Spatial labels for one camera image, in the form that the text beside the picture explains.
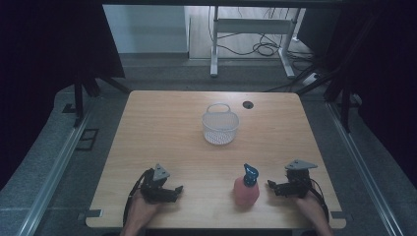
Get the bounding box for white metal desk frame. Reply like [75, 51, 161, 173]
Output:
[209, 5, 297, 80]

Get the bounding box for pink spray bottle blue trigger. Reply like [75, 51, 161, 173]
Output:
[233, 162, 261, 207]

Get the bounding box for white plastic mesh basket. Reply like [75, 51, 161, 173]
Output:
[201, 102, 240, 147]

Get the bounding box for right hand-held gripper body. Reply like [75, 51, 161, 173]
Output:
[278, 158, 319, 200]

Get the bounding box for white power strip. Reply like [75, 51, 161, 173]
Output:
[301, 72, 322, 88]

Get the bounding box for grey metal floor rail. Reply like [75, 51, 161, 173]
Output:
[17, 97, 96, 236]
[325, 101, 405, 236]

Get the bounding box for person's left hand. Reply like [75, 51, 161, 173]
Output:
[128, 191, 166, 227]

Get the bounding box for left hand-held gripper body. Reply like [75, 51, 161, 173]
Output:
[140, 163, 172, 205]

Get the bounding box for person's right hand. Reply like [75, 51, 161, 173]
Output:
[293, 191, 326, 225]

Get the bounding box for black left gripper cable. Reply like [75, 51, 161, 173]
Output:
[122, 167, 155, 228]

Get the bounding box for black metal stand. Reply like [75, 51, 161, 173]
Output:
[295, 63, 362, 134]
[72, 76, 132, 129]

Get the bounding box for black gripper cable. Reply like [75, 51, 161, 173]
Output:
[122, 167, 155, 228]
[308, 178, 330, 224]

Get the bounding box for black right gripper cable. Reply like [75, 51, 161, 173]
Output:
[308, 178, 330, 224]

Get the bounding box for dark curtain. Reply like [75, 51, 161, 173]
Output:
[0, 0, 126, 192]
[296, 0, 417, 190]

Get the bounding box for tangled black floor cables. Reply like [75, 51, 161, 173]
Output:
[215, 6, 317, 67]

